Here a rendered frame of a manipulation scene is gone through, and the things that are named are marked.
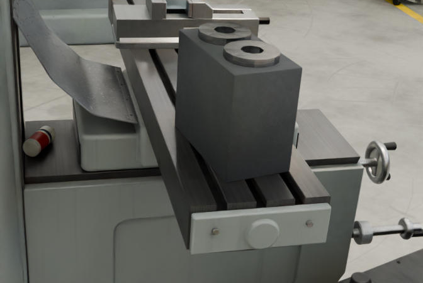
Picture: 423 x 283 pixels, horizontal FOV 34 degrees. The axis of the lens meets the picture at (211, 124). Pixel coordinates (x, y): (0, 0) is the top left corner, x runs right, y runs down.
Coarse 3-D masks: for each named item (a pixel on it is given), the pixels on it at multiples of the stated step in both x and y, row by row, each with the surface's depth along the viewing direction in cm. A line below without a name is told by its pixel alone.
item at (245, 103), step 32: (192, 32) 119; (224, 32) 119; (192, 64) 117; (224, 64) 106; (256, 64) 105; (288, 64) 108; (192, 96) 118; (224, 96) 107; (256, 96) 106; (288, 96) 108; (192, 128) 120; (224, 128) 108; (256, 128) 108; (288, 128) 111; (224, 160) 110; (256, 160) 111; (288, 160) 114
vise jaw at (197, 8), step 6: (186, 0) 166; (192, 0) 165; (198, 0) 165; (204, 0) 166; (186, 6) 166; (192, 6) 163; (198, 6) 164; (204, 6) 164; (210, 6) 165; (186, 12) 166; (192, 12) 164; (198, 12) 164; (204, 12) 165; (210, 12) 165; (192, 18) 165; (198, 18) 165; (204, 18) 165; (210, 18) 166
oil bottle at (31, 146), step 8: (40, 128) 159; (48, 128) 160; (32, 136) 155; (40, 136) 156; (48, 136) 158; (24, 144) 154; (32, 144) 153; (40, 144) 154; (48, 144) 160; (32, 152) 154
